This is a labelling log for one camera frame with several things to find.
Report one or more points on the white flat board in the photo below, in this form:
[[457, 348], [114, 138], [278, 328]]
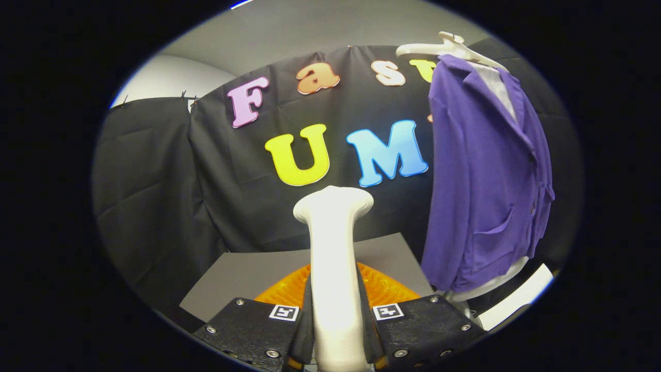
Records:
[[521, 294]]

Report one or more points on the white garment steamer head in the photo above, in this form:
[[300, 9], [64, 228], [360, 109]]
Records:
[[333, 258]]

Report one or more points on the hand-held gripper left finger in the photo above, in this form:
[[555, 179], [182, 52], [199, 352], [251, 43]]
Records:
[[258, 330]]

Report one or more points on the grey cabinet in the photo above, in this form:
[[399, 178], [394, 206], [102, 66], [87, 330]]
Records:
[[248, 274]]

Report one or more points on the white inner shirt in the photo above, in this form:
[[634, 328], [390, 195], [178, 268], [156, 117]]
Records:
[[498, 88]]

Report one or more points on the black backdrop cloth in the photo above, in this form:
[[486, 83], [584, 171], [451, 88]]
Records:
[[155, 181]]

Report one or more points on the white clothes hanger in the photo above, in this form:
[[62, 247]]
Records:
[[449, 47]]

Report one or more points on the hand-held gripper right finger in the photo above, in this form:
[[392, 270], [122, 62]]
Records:
[[418, 325]]

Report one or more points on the purple jacket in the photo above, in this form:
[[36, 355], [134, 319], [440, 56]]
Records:
[[475, 181]]

